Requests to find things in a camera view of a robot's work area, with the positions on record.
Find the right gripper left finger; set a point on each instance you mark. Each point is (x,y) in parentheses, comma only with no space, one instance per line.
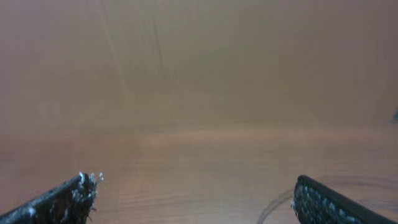
(69,203)

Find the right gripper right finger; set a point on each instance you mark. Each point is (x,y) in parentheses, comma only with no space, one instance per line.
(315,203)

